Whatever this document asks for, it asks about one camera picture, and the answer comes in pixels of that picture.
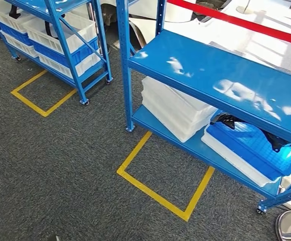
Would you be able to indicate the blue metal shelf rack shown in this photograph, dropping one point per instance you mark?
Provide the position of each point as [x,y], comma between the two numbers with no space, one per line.
[210,66]

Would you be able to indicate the blue plastic part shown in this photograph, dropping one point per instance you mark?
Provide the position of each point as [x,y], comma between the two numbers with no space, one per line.
[248,143]

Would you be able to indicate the blue wheeled shelf rack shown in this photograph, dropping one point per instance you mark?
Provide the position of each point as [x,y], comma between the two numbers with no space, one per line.
[59,33]

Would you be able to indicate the yellow floor tape strip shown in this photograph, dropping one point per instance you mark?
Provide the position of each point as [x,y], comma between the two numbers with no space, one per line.
[59,101]
[150,194]
[135,151]
[199,193]

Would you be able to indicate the white plastic crate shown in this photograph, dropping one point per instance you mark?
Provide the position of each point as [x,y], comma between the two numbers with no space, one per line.
[0,15]
[80,31]
[17,45]
[85,66]

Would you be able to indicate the blue plastic crate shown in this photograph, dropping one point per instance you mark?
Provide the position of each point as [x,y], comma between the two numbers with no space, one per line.
[82,53]
[12,35]

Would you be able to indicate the white car body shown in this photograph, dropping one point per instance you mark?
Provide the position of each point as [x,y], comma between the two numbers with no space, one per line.
[145,13]

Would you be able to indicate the red barrier belt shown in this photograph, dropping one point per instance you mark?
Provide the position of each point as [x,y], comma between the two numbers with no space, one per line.
[236,21]

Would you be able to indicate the chrome stanchion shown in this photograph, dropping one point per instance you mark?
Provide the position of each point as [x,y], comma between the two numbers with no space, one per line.
[244,8]

